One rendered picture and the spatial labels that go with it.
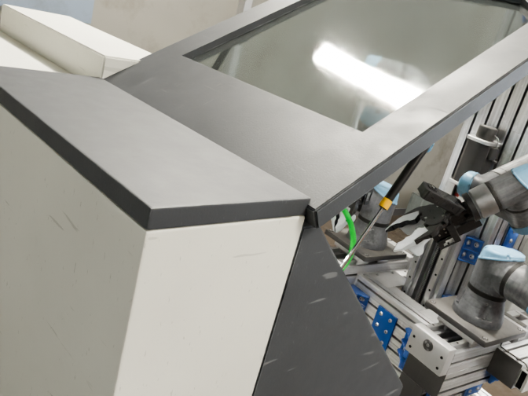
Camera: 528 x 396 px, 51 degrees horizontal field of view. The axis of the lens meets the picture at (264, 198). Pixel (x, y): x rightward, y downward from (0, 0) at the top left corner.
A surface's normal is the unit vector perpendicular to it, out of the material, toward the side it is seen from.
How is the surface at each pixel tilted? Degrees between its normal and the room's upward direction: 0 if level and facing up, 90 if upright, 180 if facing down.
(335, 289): 90
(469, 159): 90
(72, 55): 90
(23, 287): 90
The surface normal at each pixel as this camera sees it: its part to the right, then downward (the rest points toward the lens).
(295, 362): 0.65, 0.40
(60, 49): -0.73, 0.04
